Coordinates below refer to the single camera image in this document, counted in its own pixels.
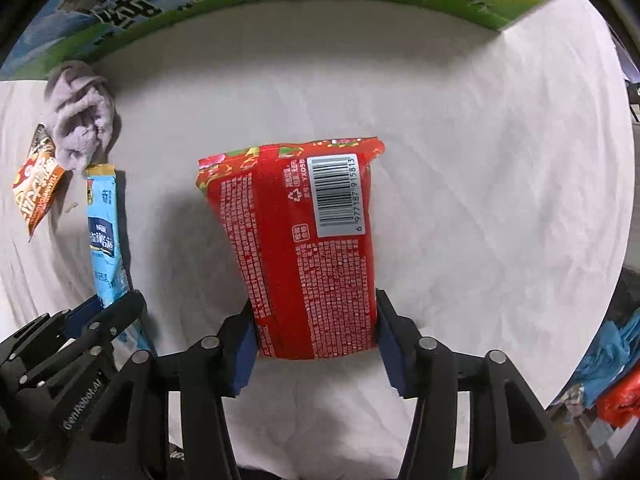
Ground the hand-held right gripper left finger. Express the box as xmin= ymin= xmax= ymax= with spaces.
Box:
xmin=65 ymin=299 xmax=258 ymax=480

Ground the white tablecloth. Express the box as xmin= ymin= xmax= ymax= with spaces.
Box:
xmin=0 ymin=0 xmax=636 ymax=467

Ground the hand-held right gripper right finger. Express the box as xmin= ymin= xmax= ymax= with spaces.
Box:
xmin=375 ymin=289 xmax=572 ymax=480

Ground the red snack packet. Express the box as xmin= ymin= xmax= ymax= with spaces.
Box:
xmin=197 ymin=136 xmax=387 ymax=361

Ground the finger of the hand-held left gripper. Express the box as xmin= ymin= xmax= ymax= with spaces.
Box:
xmin=0 ymin=295 xmax=108 ymax=362
xmin=69 ymin=289 xmax=148 ymax=357

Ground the blue long snack packet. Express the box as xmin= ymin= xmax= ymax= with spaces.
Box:
xmin=84 ymin=164 xmax=157 ymax=358

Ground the orange plastic bag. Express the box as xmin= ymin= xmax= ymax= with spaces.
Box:
xmin=597 ymin=367 xmax=640 ymax=429

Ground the orange snack packet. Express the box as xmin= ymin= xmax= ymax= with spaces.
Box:
xmin=12 ymin=124 xmax=68 ymax=242

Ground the grey crumpled towel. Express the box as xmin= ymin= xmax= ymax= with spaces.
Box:
xmin=44 ymin=60 xmax=123 ymax=171

